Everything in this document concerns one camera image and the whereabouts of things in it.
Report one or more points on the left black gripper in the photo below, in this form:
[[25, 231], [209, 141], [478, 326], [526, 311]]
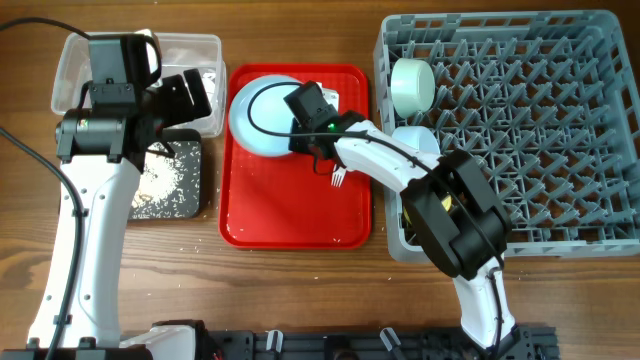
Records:
[[181, 110]]

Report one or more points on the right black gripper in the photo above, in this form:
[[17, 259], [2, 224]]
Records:
[[295, 143]]

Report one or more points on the white plastic fork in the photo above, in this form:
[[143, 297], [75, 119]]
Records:
[[338, 176]]

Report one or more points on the light blue plate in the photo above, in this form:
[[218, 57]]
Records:
[[265, 96]]

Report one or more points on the rice and food scraps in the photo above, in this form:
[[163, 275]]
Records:
[[160, 182]]

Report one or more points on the light blue small bowl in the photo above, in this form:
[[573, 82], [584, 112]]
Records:
[[417, 137]]

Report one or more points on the green bowl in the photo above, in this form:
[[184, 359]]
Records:
[[412, 86]]

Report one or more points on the yellow cup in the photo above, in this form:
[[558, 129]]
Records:
[[407, 220]]

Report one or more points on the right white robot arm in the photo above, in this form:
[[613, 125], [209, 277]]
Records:
[[459, 222]]

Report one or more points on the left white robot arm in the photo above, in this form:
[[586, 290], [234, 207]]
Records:
[[102, 150]]

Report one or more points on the clear plastic waste bin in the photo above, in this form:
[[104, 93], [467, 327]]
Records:
[[180, 52]]

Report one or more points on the black food waste tray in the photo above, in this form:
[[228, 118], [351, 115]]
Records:
[[175, 190]]

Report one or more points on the grey dishwasher rack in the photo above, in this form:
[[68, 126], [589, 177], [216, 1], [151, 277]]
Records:
[[547, 103]]

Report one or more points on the crumpled white tissue right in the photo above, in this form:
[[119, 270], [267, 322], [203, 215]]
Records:
[[209, 83]]

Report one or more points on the red serving tray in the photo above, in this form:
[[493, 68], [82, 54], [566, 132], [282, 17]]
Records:
[[280, 203]]

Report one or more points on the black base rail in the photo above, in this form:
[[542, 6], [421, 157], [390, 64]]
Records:
[[522, 343]]

